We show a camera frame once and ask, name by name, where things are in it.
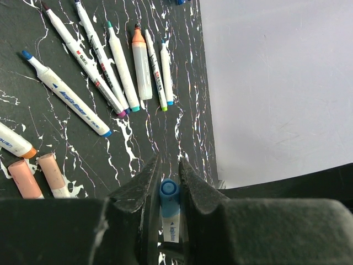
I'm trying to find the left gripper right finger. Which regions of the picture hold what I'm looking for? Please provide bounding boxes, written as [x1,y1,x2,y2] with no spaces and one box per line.
[179,159,227,264]

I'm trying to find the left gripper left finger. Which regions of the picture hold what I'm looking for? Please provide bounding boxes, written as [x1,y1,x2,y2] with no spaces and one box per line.
[108,155,162,264]

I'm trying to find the orange highlighter marker body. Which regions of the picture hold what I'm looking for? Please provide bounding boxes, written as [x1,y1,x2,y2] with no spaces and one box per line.
[132,24,153,100]

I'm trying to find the peach cap white marker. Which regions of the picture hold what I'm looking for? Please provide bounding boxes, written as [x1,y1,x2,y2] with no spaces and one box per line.
[37,153,71,198]

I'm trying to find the yellow cap white marker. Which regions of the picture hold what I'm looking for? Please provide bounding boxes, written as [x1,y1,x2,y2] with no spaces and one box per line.
[1,123,37,159]

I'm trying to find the dark blue cap marker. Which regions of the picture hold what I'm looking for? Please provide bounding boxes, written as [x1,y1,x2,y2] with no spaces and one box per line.
[75,1,130,115]

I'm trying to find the purple cap marker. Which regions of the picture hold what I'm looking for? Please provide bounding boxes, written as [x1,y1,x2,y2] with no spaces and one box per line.
[41,1,126,118]

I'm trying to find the pink cap white marker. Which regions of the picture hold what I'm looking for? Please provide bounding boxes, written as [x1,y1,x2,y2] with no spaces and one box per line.
[8,160,44,199]

